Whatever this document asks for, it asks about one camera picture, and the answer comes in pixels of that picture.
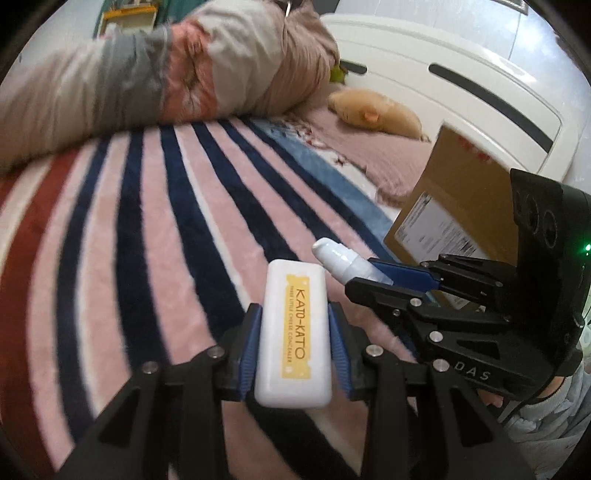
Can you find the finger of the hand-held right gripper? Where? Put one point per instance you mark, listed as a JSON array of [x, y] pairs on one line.
[[401, 274], [397, 300]]

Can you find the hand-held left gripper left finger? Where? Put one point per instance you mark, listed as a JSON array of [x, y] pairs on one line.
[[247, 364]]

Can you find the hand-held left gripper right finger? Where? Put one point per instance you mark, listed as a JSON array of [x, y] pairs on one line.
[[339, 360]]

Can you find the white rectangular cosmetic case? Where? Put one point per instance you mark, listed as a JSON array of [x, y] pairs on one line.
[[293, 332]]

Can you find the small white bottle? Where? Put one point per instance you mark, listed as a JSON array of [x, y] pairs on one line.
[[341, 261]]

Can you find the cardboard box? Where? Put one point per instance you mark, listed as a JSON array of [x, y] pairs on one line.
[[452, 198]]

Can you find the person's right forearm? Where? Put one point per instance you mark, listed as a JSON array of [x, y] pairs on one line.
[[554, 415]]

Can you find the pink bed sheet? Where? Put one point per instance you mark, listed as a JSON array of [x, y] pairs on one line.
[[378, 157]]

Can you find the tan plush toy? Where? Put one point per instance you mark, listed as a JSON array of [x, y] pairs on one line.
[[369, 110]]

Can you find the green plush toy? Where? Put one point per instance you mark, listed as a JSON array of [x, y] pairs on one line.
[[339, 73]]

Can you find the white bed headboard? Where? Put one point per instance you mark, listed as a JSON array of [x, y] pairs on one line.
[[438, 50]]

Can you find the pink grey quilt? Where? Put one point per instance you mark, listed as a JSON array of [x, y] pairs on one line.
[[161, 78]]

